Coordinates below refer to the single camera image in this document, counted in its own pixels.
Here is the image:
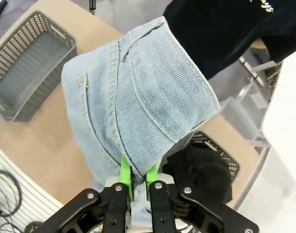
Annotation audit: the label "large white table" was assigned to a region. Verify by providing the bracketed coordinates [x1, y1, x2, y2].
[231, 42, 296, 212]

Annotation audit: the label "grey perforated plastic basket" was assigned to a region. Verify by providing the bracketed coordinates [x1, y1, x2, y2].
[0, 11, 78, 123]
[189, 131, 241, 187]

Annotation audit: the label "black camera tripod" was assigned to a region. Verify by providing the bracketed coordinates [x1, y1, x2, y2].
[88, 0, 98, 16]

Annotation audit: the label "light blue denim jeans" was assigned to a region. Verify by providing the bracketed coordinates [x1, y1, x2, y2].
[61, 16, 221, 228]

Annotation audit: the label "black garment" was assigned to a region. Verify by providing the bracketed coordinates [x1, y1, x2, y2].
[162, 145, 233, 203]

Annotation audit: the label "person in black printed T-shirt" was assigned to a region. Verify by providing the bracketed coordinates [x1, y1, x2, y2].
[162, 0, 296, 81]

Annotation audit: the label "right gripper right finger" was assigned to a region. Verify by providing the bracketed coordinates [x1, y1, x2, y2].
[145, 163, 260, 233]

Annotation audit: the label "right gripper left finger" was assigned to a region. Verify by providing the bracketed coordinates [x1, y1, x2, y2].
[42, 155, 134, 233]

